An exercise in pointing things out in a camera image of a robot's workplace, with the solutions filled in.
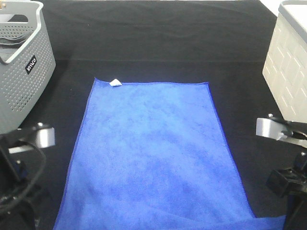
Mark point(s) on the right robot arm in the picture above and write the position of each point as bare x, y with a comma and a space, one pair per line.
282, 130

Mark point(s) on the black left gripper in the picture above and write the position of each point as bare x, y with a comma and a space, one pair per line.
21, 198

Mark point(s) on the white plastic storage basket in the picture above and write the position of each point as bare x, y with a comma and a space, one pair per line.
285, 67

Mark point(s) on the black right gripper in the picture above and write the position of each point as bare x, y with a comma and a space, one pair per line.
292, 183

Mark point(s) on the grey folded cloth in basket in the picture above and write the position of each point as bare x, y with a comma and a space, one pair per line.
14, 31

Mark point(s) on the grey perforated plastic basket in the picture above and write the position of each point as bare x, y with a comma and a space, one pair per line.
25, 75

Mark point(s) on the blue microfibre towel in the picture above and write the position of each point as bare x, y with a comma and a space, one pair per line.
153, 156

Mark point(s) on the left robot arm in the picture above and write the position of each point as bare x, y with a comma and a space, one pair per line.
41, 135

